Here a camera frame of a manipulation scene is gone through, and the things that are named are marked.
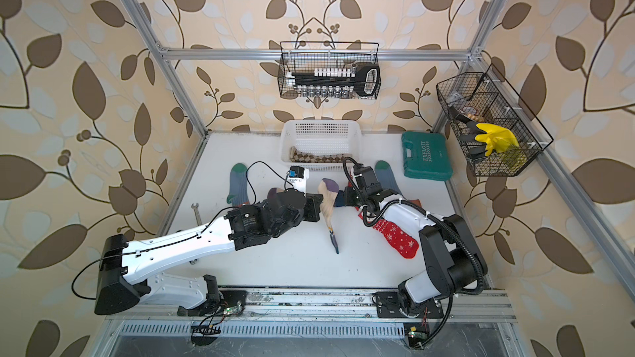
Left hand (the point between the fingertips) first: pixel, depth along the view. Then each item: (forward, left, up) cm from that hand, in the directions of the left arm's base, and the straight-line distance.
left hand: (322, 194), depth 70 cm
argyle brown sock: (+33, -5, -23) cm, 41 cm away
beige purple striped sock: (+15, +21, -24) cm, 35 cm away
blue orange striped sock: (+15, +34, -25) cm, 45 cm away
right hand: (+12, -9, -19) cm, 24 cm away
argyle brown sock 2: (+33, +12, -23) cm, 42 cm away
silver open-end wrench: (+9, +51, -27) cm, 58 cm away
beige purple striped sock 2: (+3, -2, -2) cm, 5 cm away
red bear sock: (-4, -29, -25) cm, 38 cm away
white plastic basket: (+42, +2, -25) cm, 49 cm away
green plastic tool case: (+32, -44, -19) cm, 58 cm away
